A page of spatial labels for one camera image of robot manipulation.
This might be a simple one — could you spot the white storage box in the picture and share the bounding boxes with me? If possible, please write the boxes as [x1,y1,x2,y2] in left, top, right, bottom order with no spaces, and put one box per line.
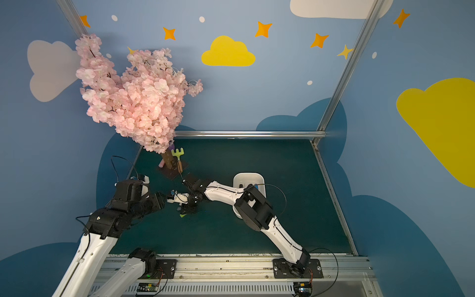
[233,173,266,200]

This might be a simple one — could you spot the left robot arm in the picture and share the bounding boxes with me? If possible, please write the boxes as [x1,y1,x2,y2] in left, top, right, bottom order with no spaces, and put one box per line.
[53,174,163,297]

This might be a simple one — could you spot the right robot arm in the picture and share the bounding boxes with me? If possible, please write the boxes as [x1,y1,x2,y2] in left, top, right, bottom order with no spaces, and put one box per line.
[167,174,310,277]

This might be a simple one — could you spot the green toy rake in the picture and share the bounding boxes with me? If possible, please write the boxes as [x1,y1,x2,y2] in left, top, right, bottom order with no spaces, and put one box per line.
[171,148,184,174]

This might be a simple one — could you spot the left circuit board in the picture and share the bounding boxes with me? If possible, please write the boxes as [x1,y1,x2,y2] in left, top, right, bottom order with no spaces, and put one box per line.
[136,283,159,294]

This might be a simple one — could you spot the circuit board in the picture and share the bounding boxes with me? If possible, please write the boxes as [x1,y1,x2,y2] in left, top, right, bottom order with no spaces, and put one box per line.
[293,282,312,297]
[136,283,159,294]

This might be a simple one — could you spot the pink cherry blossom tree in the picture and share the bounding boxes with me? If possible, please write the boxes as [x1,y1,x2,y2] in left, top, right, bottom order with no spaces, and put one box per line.
[75,34,204,154]

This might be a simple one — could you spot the right circuit board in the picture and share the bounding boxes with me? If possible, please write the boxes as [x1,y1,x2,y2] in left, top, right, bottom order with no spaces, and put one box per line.
[293,282,312,297]

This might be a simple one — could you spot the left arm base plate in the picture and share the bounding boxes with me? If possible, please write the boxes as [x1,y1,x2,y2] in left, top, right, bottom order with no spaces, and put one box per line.
[146,258,178,279]

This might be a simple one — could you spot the aluminium front rail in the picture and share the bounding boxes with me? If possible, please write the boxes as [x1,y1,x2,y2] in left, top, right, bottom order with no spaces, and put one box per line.
[61,254,385,297]

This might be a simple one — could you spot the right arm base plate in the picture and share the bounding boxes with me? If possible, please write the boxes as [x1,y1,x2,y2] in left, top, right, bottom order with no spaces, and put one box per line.
[272,258,324,278]

